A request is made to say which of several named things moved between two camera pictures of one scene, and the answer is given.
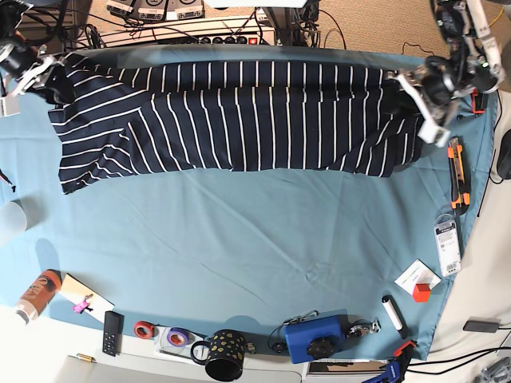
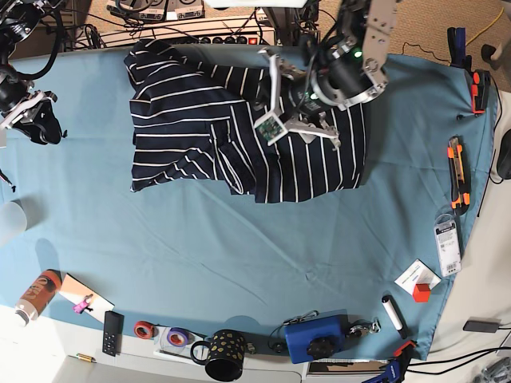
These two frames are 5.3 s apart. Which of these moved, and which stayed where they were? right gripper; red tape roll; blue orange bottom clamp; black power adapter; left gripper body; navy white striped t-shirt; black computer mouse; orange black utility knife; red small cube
Moved: navy white striped t-shirt; right gripper; left gripper body
Stayed: red tape roll; black power adapter; orange black utility knife; red small cube; blue orange bottom clamp; black computer mouse
